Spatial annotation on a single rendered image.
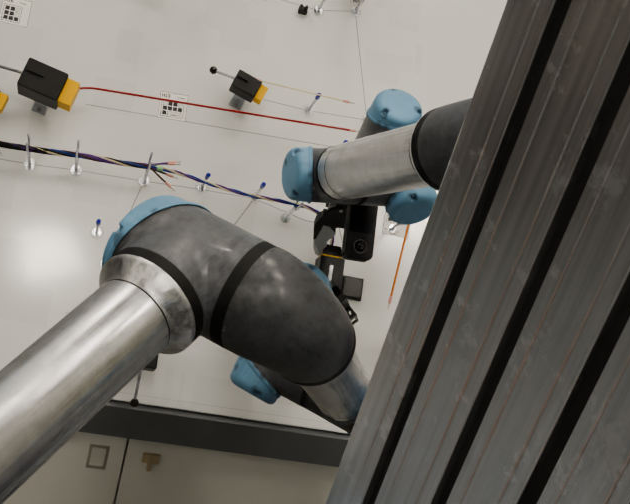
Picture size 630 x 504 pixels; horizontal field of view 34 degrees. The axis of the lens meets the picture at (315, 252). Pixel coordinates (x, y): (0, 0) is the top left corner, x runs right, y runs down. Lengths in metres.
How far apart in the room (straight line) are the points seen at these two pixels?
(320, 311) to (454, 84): 1.05
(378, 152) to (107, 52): 0.77
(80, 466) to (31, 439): 0.99
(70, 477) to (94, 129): 0.61
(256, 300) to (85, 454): 0.92
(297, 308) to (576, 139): 0.63
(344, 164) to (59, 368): 0.53
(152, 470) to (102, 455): 0.09
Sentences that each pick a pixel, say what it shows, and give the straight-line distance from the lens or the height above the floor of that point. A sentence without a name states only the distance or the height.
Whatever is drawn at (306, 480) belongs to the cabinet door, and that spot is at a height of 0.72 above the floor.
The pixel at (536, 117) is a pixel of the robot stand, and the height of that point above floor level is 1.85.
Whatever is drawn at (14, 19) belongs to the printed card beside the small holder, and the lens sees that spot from 1.91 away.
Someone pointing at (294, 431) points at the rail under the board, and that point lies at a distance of 1.79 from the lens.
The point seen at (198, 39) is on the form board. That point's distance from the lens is 1.92.
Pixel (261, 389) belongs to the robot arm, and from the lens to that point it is 1.41.
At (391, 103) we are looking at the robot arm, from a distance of 1.52.
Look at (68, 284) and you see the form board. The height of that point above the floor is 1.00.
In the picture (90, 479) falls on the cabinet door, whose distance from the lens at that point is 1.92.
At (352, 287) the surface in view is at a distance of 1.83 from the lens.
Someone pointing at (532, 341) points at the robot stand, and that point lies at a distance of 0.43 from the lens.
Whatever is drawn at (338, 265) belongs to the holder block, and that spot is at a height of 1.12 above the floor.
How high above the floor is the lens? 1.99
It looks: 29 degrees down
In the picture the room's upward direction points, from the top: 17 degrees clockwise
